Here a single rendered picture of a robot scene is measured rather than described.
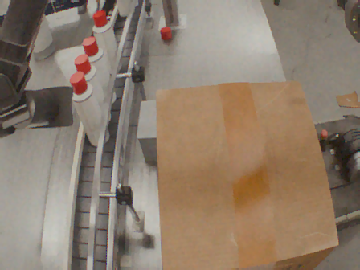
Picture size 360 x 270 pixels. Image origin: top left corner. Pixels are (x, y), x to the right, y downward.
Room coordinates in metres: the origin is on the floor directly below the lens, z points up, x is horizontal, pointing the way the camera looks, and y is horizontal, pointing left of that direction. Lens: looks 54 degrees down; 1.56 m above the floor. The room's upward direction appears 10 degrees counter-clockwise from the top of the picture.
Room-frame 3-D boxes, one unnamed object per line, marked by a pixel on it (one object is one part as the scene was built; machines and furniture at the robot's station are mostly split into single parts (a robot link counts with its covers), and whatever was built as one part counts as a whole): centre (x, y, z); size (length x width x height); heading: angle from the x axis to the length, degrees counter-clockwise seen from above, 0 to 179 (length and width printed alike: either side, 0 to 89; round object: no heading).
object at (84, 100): (0.53, 0.18, 0.98); 0.05 x 0.05 x 0.20
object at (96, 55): (0.64, 0.16, 0.98); 0.05 x 0.05 x 0.20
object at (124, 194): (0.33, 0.14, 0.91); 0.07 x 0.03 x 0.16; 81
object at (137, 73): (0.63, 0.09, 0.91); 0.07 x 0.03 x 0.16; 81
